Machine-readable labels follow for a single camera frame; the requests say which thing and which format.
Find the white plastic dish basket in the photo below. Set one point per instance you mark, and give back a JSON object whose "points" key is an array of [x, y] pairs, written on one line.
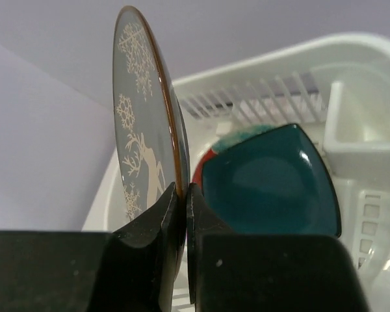
{"points": [[337, 89]]}

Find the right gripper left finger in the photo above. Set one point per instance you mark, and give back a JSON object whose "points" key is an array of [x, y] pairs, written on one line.
{"points": [[130, 269]]}

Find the grey reindeer round plate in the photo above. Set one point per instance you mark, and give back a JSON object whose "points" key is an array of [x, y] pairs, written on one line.
{"points": [[151, 139]]}

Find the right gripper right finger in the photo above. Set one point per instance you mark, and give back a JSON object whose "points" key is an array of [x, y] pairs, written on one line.
{"points": [[229, 271]]}

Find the dark teal square plate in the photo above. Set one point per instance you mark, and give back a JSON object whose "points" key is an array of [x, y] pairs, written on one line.
{"points": [[273, 183]]}

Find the red and teal round plate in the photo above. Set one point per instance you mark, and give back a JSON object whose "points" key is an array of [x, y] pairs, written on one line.
{"points": [[224, 143]]}

